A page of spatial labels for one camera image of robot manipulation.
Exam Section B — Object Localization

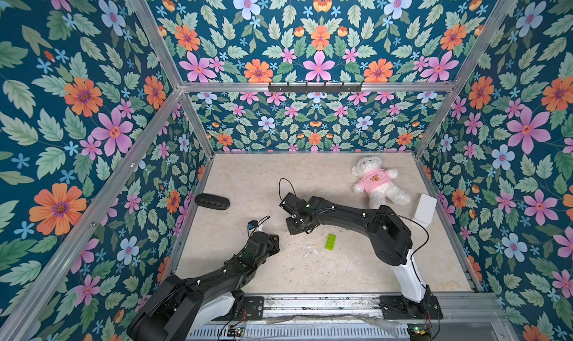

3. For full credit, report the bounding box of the lime green lego brick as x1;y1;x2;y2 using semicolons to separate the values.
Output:
325;234;337;251

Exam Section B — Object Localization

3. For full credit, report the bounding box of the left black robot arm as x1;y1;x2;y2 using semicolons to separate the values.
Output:
127;232;280;340

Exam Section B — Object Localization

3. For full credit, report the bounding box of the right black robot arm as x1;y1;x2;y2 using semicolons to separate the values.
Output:
280;193;430;305

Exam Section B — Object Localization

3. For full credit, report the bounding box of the black oval case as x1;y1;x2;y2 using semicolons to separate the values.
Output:
194;193;231;211

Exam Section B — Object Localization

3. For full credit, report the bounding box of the white teddy bear pink shirt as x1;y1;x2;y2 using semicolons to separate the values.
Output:
351;156;411;210

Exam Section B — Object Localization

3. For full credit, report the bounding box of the white rectangular box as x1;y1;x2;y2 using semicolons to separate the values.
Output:
413;194;437;227

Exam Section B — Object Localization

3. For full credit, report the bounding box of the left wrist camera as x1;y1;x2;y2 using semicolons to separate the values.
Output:
247;215;270;236

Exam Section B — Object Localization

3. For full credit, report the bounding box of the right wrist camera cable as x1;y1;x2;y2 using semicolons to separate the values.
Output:
278;177;297;201

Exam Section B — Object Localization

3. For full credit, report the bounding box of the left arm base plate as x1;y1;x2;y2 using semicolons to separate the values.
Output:
216;296;265;321

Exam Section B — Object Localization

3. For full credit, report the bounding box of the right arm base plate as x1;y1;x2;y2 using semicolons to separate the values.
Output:
379;291;443;320

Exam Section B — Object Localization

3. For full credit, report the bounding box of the black hook rail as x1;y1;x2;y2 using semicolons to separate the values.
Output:
267;82;363;94

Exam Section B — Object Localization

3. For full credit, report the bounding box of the aluminium front rail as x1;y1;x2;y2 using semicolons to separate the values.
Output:
188;292;519;340

